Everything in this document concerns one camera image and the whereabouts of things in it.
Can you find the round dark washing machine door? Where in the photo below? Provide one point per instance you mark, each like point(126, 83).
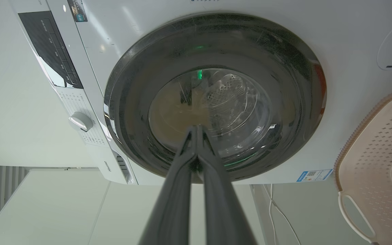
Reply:
point(237, 51)

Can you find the white cabinet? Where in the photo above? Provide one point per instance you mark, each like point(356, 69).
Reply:
point(63, 211)

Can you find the silver washing machine dial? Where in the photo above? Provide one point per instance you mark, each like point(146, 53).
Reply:
point(80, 121)

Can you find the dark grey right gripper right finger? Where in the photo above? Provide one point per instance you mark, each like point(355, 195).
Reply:
point(223, 207)

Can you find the white front-loading washing machine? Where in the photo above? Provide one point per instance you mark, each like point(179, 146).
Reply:
point(121, 41)

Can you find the beige perforated laundry basket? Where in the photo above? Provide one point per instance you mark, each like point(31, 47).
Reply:
point(369, 163)

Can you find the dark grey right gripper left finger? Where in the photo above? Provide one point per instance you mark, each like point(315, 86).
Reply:
point(174, 204)

